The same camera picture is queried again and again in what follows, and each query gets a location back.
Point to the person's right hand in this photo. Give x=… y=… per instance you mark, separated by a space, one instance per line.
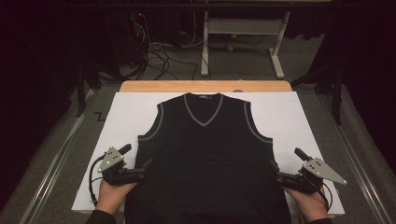
x=306 y=202

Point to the white paper sheet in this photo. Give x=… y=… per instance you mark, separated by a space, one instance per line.
x=130 y=118

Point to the dark computer tower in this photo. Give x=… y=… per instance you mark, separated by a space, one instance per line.
x=124 y=37

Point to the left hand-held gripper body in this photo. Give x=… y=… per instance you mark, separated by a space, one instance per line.
x=120 y=175

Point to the black knit vest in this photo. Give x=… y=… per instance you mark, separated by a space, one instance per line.
x=205 y=161

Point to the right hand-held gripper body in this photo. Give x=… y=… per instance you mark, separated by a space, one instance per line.
x=311 y=174

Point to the black metal stand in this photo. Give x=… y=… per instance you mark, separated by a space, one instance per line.
x=336 y=93
x=81 y=90

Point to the metal floor rail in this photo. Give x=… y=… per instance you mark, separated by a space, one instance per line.
x=358 y=165
x=53 y=165

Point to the wooden table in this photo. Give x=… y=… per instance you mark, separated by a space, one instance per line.
x=174 y=86

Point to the person's left hand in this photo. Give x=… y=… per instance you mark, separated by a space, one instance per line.
x=113 y=196

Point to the yellow tennis ball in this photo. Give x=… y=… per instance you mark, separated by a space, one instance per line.
x=233 y=36
x=230 y=48

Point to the white desk frame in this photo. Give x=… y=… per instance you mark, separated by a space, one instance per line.
x=246 y=26

